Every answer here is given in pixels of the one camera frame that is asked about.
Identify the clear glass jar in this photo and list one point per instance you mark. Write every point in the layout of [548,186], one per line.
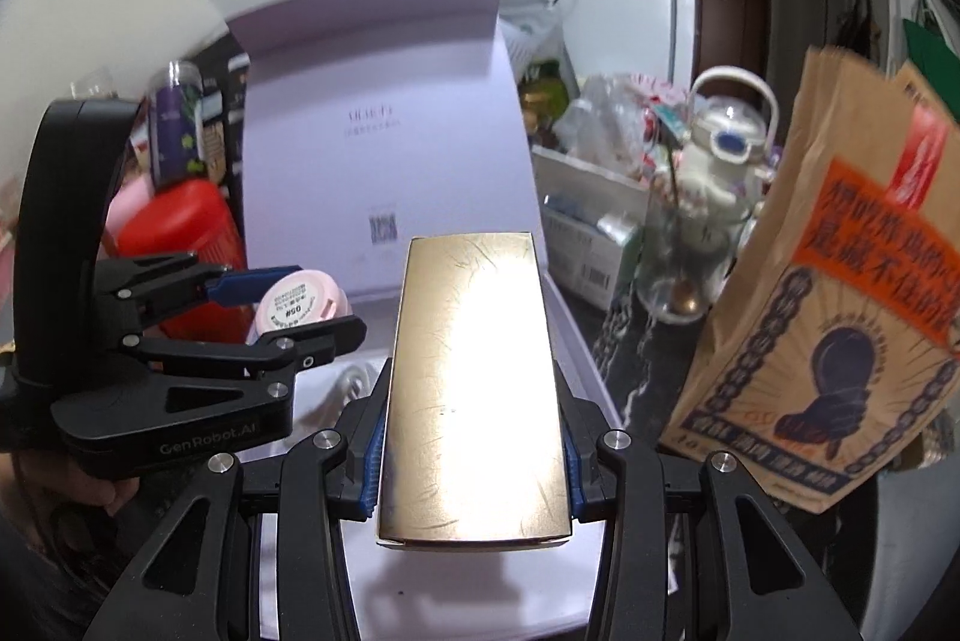
[690,237]

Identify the pink round compact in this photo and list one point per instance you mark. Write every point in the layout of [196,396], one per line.
[304,297]

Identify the brown door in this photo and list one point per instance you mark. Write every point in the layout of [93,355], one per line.
[732,32]

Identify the gold rectangular case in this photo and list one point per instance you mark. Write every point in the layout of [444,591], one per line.
[473,451]

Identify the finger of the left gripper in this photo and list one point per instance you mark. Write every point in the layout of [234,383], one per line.
[246,286]
[315,340]

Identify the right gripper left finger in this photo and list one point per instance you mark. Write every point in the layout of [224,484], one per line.
[354,481]

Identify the clear hair claw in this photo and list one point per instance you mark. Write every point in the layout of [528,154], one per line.
[354,383]

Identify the lavender gift box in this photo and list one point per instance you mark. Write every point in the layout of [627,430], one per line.
[369,123]

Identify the purple can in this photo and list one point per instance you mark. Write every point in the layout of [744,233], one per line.
[175,124]

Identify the white teapot kettle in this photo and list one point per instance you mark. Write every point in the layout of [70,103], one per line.
[727,144]

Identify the white medicine box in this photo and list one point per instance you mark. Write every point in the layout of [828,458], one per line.
[593,221]

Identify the brown paper bag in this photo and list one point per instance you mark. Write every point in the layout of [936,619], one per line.
[835,340]

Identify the red canister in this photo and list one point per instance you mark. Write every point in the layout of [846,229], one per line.
[192,217]

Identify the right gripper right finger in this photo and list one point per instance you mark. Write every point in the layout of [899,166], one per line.
[590,484]

